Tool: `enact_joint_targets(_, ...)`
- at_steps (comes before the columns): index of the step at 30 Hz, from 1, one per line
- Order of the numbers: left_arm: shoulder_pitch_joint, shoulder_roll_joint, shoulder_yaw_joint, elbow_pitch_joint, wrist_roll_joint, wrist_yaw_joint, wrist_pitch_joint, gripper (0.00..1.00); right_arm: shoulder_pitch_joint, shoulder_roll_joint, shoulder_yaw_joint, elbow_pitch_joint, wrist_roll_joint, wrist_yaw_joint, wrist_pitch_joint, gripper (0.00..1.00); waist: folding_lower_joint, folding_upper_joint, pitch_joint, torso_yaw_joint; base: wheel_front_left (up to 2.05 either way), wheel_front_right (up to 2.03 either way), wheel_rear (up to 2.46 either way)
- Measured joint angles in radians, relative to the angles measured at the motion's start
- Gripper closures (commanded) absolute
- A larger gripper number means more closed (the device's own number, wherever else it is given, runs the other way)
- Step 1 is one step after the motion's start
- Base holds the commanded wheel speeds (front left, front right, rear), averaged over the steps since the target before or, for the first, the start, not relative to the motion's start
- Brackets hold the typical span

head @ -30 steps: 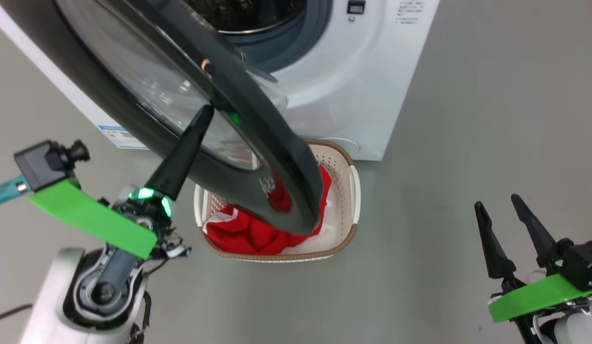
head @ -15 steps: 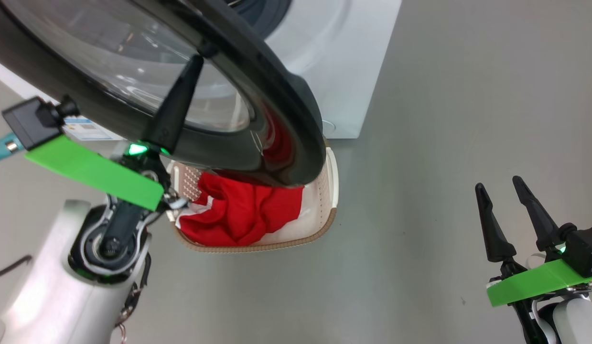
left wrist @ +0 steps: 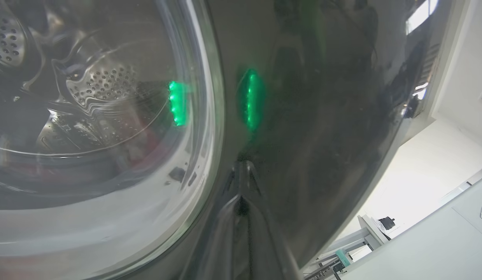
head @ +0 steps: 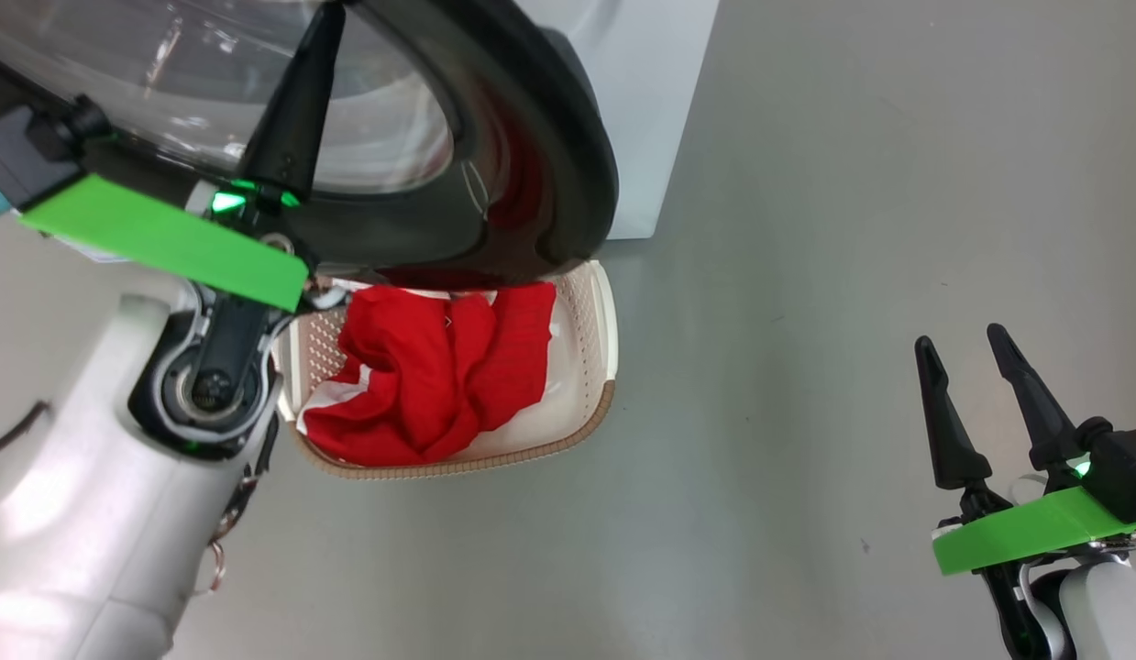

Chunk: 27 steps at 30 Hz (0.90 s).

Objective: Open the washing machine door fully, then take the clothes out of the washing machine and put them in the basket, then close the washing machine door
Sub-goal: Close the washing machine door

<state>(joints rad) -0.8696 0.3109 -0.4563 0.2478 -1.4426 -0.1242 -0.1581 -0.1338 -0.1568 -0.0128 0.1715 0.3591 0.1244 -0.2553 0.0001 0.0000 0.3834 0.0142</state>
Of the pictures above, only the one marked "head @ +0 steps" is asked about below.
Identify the red and white garment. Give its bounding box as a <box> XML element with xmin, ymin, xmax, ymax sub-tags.
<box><xmin>302</xmin><ymin>281</ymin><xmax>559</xmax><ymax>467</ymax></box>

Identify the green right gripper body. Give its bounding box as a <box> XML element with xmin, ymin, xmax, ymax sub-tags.
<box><xmin>932</xmin><ymin>458</ymin><xmax>1136</xmax><ymax>577</ymax></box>

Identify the cream laundry basket brown rim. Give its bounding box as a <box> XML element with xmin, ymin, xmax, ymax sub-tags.
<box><xmin>272</xmin><ymin>259</ymin><xmax>619</xmax><ymax>480</ymax></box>

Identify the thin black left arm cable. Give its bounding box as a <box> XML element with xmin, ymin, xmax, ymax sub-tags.
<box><xmin>0</xmin><ymin>401</ymin><xmax>51</xmax><ymax>459</ymax></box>

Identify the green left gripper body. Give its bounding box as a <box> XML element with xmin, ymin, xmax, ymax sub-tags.
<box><xmin>17</xmin><ymin>174</ymin><xmax>310</xmax><ymax>313</ymax></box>

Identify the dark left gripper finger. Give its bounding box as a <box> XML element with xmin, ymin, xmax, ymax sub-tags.
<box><xmin>237</xmin><ymin>0</ymin><xmax>347</xmax><ymax>189</ymax></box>

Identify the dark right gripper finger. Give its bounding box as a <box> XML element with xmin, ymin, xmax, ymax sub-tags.
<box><xmin>914</xmin><ymin>335</ymin><xmax>993</xmax><ymax>491</ymax></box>
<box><xmin>987</xmin><ymin>323</ymin><xmax>1086</xmax><ymax>470</ymax></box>

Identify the black glass washing machine door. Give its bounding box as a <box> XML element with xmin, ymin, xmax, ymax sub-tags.
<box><xmin>0</xmin><ymin>0</ymin><xmax>621</xmax><ymax>290</ymax></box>

